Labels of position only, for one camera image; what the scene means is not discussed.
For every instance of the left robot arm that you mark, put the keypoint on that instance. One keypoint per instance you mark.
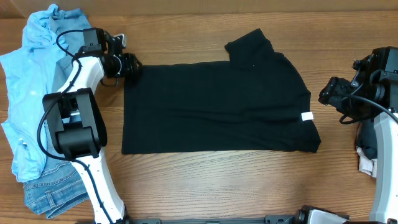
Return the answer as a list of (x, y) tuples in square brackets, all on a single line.
[(76, 126)]

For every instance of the folded dark garment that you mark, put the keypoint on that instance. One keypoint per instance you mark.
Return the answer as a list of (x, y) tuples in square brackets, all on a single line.
[(366, 139)]

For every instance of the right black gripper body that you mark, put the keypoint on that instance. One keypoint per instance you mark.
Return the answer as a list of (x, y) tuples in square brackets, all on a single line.
[(333, 90)]

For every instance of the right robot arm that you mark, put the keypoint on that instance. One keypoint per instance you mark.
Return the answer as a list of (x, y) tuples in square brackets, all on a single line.
[(372, 94)]

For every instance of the black t-shirt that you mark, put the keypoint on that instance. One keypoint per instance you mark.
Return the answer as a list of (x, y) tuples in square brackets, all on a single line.
[(256, 100)]

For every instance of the light blue shirt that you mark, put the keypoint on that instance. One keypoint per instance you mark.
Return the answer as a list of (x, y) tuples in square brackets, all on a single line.
[(29, 73)]

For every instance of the blue denim jeans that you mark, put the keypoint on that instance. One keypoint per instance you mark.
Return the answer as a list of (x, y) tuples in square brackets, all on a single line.
[(53, 189)]

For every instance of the folded beige garment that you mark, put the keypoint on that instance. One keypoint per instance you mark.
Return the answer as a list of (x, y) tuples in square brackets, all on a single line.
[(367, 166)]

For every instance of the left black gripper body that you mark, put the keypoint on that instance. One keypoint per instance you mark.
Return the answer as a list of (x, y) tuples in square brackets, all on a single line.
[(127, 63)]

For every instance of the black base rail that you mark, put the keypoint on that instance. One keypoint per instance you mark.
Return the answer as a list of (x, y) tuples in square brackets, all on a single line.
[(306, 215)]

